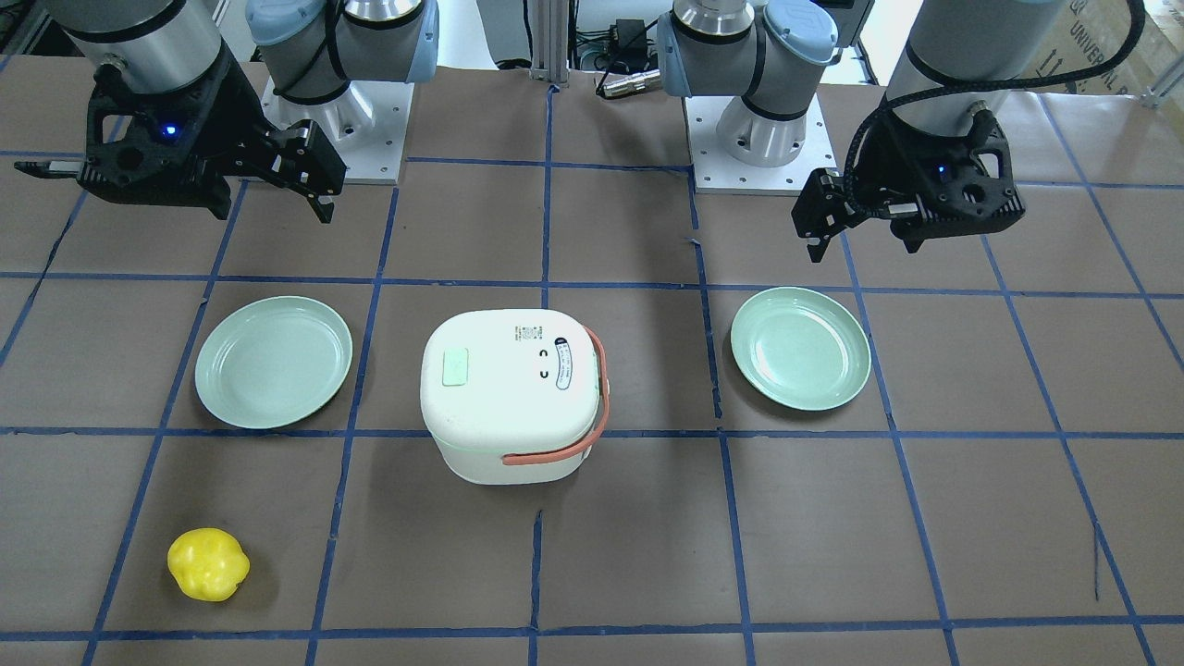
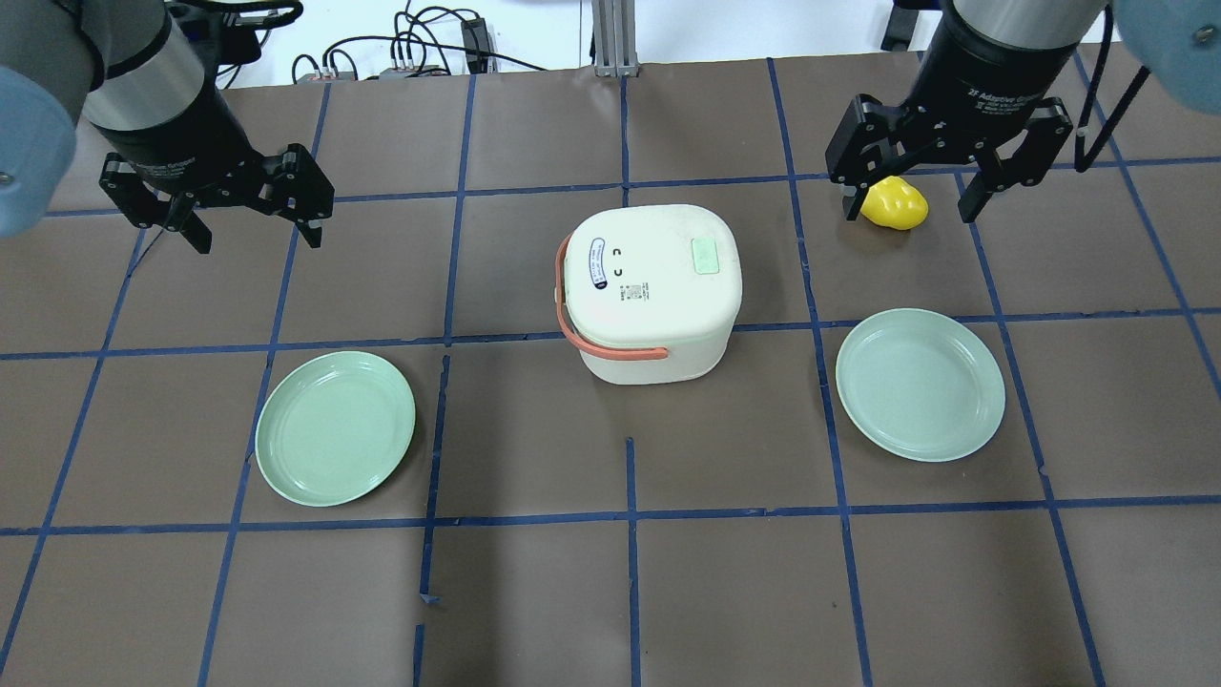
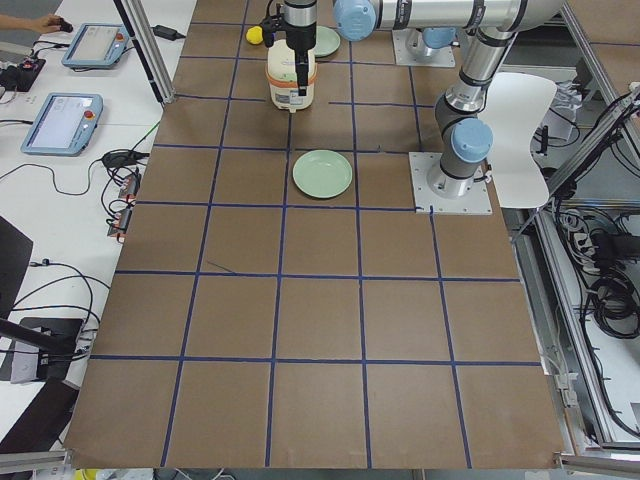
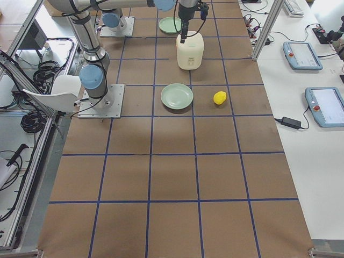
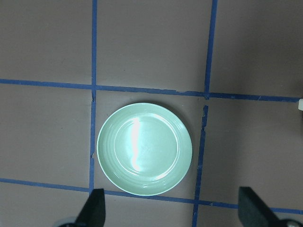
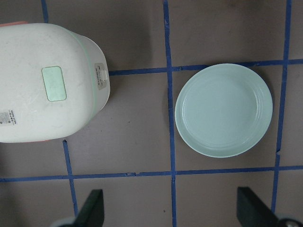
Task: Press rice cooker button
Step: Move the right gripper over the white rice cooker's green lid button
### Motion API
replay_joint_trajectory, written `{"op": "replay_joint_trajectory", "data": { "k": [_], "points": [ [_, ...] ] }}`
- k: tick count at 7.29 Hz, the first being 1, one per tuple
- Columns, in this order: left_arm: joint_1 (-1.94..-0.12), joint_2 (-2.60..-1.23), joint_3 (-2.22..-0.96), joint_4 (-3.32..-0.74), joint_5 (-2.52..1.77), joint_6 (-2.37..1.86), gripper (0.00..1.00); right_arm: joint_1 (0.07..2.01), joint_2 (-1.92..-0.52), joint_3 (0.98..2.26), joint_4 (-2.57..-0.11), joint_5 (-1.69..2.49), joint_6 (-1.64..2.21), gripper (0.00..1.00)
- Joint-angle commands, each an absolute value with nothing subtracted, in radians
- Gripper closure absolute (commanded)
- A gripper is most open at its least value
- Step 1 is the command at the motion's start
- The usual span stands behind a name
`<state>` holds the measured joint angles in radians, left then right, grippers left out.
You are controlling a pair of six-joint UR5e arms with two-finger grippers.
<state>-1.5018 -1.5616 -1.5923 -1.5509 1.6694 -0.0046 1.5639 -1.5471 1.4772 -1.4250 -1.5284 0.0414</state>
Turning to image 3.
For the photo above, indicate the person hand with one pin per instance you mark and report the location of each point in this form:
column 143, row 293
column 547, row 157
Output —
column 47, row 24

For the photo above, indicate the aluminium frame post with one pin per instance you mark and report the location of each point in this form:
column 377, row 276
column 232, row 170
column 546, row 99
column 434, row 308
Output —
column 137, row 25

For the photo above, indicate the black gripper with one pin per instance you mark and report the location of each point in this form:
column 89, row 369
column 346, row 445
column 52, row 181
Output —
column 300, row 35

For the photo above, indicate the black camera stand base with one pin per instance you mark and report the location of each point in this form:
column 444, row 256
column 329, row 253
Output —
column 41, row 348

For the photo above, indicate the green plate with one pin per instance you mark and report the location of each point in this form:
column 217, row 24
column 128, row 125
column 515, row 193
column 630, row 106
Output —
column 327, row 41
column 322, row 174

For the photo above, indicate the lower teach pendant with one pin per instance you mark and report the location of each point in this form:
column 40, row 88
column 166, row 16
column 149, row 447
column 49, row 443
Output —
column 64, row 124

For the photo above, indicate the upper teach pendant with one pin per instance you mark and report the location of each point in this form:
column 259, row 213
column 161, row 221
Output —
column 96, row 46

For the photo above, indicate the black power adapter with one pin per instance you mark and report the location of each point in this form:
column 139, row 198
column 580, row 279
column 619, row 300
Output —
column 167, row 33

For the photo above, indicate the green plate near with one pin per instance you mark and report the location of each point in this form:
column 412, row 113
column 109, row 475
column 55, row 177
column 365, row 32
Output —
column 322, row 174

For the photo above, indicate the black device with cables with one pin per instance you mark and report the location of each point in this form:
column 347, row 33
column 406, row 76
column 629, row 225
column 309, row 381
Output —
column 20, row 78

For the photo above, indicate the white chair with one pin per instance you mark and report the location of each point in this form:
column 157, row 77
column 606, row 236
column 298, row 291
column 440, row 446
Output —
column 515, row 105

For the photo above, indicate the green plate far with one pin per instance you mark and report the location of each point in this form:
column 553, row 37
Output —
column 327, row 41

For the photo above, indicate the teach pendant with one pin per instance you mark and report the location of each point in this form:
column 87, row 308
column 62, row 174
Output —
column 96, row 46
column 64, row 124

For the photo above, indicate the brown paper mat blue grid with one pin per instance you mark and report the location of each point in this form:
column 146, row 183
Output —
column 251, row 325

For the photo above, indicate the yellow lemon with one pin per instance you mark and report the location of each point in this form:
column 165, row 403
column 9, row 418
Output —
column 254, row 35

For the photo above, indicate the white orange rice cooker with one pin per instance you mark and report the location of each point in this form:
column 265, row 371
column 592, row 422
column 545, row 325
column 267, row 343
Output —
column 282, row 78

